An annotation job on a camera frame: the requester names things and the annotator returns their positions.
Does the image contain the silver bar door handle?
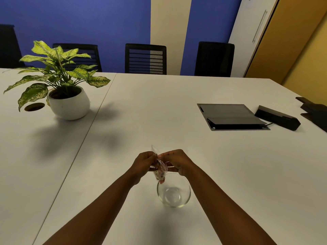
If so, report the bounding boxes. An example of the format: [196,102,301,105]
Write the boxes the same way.
[252,9,268,44]

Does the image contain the black angular desk device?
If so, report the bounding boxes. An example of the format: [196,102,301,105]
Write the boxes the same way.
[295,97,327,133]

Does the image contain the clear glass bowl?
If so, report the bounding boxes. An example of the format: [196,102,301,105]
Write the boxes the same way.
[156,172,191,208]

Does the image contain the white round plant pot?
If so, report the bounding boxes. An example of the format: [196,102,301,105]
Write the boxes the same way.
[47,85,91,121]

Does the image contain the black rectangular box device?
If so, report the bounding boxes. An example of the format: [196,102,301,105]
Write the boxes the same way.
[254,105,301,131]

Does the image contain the yellow wooden door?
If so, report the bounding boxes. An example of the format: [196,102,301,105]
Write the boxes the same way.
[244,0,327,86]

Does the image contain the pile of gold candies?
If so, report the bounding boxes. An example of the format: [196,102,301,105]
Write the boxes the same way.
[154,165,167,183]

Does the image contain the black slatted mesh office chair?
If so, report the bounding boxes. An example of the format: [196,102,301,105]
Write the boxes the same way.
[124,43,167,75]

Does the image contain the person's right hand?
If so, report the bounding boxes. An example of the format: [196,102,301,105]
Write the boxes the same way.
[159,149,196,177]

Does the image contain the green speckled leafy plant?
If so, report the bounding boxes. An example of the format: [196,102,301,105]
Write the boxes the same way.
[3,40,111,112]

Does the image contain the clear plastic zip bag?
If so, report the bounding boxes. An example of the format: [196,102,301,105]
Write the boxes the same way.
[151,144,169,183]

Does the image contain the grey table cable hatch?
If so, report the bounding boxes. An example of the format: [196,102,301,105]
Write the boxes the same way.
[197,103,271,131]

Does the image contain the person's right forearm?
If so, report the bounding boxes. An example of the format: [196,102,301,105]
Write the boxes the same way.
[183,163,278,245]

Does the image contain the person's left hand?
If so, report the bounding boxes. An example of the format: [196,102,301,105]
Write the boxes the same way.
[127,151,158,186]

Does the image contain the person's left forearm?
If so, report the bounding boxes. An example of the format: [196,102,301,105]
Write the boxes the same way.
[42,173,136,245]

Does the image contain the white table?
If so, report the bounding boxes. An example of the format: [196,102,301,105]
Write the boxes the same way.
[0,68,327,245]

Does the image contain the white cabinet door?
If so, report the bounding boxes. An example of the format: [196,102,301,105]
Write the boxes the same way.
[228,0,280,78]

